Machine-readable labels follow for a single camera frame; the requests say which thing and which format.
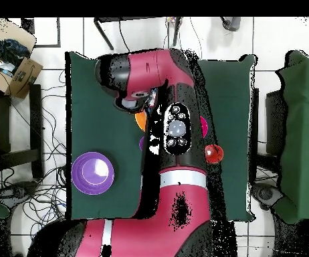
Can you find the purple cup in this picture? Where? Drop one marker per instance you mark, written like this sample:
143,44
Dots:
141,143

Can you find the yellow bowl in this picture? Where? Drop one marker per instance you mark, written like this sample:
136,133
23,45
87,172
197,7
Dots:
141,120

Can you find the purple bowl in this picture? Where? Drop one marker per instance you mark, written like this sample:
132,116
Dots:
90,176

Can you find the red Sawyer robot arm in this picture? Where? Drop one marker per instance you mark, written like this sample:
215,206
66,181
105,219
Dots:
181,200

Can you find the pink bowl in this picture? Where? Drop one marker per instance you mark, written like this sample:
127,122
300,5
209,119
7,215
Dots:
204,125

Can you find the dark green table cloth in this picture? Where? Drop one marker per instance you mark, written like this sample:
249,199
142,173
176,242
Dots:
103,120

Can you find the orange cup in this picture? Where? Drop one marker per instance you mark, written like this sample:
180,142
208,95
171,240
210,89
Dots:
214,155

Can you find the black wooden bench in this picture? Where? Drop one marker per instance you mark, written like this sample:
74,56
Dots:
35,120

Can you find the person's right foot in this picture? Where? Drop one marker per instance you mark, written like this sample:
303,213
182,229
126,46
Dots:
233,24

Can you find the printed cardboard box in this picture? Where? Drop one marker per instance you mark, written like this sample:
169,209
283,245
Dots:
23,77

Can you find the dark blue bag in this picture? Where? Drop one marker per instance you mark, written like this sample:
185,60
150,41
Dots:
12,50

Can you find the plain cardboard box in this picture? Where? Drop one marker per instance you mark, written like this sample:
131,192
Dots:
12,32

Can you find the black pedestal leg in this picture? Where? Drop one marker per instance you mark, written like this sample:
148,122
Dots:
266,194
18,191

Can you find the black metal frame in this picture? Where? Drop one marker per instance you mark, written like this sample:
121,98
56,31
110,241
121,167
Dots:
122,19

